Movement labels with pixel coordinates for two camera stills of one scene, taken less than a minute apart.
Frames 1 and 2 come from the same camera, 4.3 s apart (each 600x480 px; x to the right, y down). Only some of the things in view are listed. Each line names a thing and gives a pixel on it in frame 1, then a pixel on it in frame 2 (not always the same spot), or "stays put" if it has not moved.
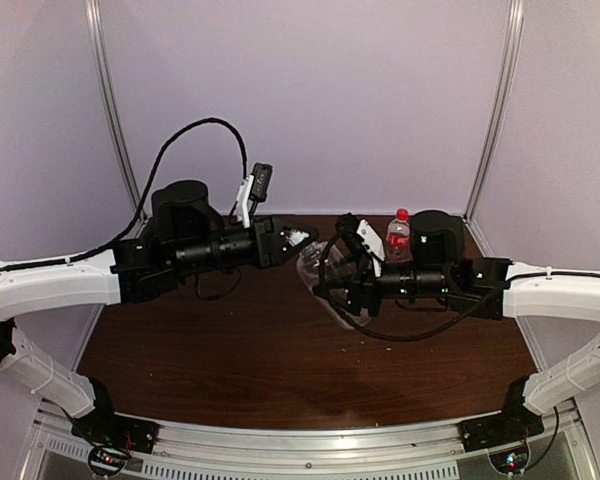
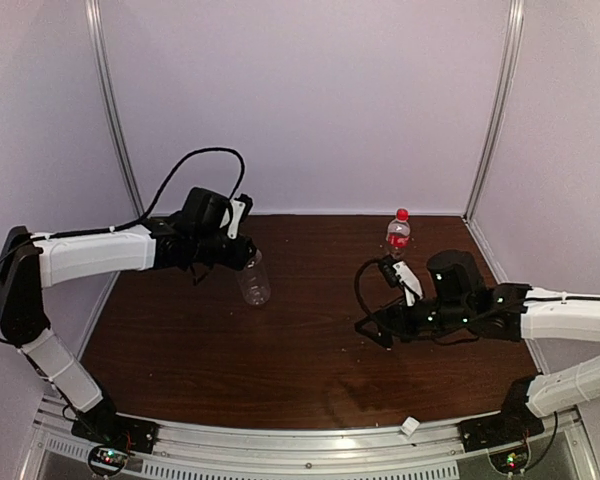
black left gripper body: [264, 256] to [234, 259]
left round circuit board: [106, 461] stays put
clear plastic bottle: [315, 261] to [254, 281]
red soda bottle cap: [402, 214] stays put
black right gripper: [362, 288] to [393, 311]
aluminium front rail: [559, 450] stays put
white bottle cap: [294, 237] to [410, 425]
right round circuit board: [511, 461] stays put
